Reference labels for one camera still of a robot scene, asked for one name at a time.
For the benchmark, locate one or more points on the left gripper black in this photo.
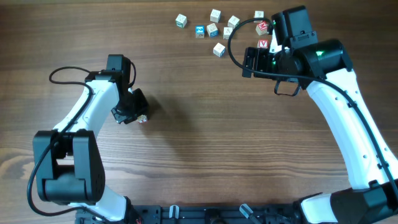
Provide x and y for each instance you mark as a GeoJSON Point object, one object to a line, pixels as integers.
{"type": "Point", "coordinates": [140, 109]}

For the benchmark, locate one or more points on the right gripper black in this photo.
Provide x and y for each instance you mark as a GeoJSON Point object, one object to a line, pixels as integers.
{"type": "Point", "coordinates": [261, 55]}

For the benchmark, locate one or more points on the yellow sided picture block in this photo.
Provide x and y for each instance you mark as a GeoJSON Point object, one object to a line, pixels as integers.
{"type": "Point", "coordinates": [142, 118]}

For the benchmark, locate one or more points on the blue P letter block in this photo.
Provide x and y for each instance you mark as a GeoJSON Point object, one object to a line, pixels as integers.
{"type": "Point", "coordinates": [219, 50]}

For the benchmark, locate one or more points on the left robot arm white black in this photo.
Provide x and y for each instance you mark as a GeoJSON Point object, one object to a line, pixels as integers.
{"type": "Point", "coordinates": [68, 175]}

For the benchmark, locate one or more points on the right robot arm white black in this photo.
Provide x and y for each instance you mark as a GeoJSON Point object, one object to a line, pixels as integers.
{"type": "Point", "coordinates": [325, 70]}

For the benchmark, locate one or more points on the red V letter block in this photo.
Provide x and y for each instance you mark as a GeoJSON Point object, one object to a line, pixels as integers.
{"type": "Point", "coordinates": [263, 44]}

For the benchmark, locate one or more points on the red M letter block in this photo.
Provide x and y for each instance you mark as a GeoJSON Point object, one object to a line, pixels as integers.
{"type": "Point", "coordinates": [262, 28]}

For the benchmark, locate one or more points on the picture block centre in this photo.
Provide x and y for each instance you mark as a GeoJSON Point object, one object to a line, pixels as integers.
{"type": "Point", "coordinates": [227, 32]}

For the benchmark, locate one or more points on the green sided block upper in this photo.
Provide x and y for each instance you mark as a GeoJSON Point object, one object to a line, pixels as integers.
{"type": "Point", "coordinates": [233, 22]}

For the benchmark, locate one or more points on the plain block upper right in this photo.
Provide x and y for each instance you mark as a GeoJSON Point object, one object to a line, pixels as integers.
{"type": "Point", "coordinates": [258, 14]}

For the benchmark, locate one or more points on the plain block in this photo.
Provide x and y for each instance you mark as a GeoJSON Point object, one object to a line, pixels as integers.
{"type": "Point", "coordinates": [258, 14]}
{"type": "Point", "coordinates": [215, 16]}

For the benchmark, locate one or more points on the blue sided picture block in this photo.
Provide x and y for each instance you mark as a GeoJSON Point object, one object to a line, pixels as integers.
{"type": "Point", "coordinates": [212, 30]}

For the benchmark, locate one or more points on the plain top block upper middle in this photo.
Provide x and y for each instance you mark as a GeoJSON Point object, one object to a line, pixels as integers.
{"type": "Point", "coordinates": [215, 16]}

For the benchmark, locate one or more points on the blue H letter block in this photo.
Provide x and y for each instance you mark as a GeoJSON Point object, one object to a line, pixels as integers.
{"type": "Point", "coordinates": [199, 32]}

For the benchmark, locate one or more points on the green letter block far left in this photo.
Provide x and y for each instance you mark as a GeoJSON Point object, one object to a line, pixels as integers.
{"type": "Point", "coordinates": [181, 21]}

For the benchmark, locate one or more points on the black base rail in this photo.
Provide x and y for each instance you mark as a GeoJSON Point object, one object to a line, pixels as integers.
{"type": "Point", "coordinates": [267, 214]}

